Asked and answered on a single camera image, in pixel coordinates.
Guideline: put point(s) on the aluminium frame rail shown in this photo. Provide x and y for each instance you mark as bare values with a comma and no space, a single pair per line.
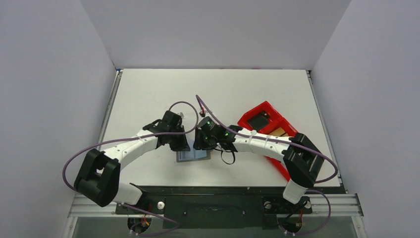
341,205

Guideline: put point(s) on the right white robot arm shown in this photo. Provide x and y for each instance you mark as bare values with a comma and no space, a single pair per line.
298,154

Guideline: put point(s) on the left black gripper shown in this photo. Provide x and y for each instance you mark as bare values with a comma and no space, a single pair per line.
183,146

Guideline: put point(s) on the grey card holder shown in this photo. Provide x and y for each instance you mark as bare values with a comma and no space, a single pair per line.
192,155

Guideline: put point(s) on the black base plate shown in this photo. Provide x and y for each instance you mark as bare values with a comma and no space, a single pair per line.
206,207

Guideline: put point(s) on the black wallet in tray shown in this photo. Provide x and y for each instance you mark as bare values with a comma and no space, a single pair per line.
259,121

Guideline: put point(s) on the tan card in tray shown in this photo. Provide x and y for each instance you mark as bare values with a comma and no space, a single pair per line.
279,132

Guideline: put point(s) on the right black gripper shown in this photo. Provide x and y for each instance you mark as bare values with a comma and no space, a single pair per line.
202,141

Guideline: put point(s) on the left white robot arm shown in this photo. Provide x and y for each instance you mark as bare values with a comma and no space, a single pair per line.
99,176

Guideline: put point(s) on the red plastic tray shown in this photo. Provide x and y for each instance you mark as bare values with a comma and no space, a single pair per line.
276,119

